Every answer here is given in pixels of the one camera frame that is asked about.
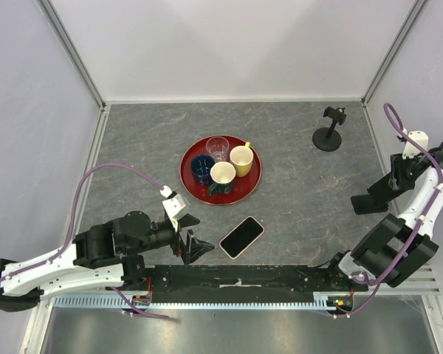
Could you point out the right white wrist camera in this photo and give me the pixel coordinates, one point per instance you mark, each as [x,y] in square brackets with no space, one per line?
[416,142]

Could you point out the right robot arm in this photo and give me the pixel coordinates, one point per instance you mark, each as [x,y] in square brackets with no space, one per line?
[398,245]

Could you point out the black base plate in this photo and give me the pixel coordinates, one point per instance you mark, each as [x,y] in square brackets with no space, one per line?
[241,284]

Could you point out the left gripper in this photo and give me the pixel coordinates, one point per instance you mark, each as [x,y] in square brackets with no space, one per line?
[194,249]

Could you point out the phone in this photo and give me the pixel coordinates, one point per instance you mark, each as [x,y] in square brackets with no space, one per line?
[241,237]
[384,191]

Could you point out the black folding phone stand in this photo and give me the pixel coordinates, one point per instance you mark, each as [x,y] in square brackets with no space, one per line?
[368,204]

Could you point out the round base phone holder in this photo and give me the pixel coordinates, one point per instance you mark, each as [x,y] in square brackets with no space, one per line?
[328,139]

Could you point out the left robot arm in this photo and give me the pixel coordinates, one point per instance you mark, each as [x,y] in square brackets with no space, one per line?
[108,255]

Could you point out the yellow mug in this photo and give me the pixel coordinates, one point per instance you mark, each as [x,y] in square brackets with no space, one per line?
[241,157]

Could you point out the white cable duct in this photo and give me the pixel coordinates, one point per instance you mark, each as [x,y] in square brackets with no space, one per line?
[107,301]

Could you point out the green mug white inside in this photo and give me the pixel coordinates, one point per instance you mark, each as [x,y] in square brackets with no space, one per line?
[223,176]

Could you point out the clear glass cup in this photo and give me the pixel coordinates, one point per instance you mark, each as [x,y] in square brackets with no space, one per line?
[218,147]

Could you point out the dark blue cup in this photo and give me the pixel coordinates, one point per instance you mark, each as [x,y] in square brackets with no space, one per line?
[200,168]

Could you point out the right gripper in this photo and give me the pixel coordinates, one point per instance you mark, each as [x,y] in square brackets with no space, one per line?
[398,164]

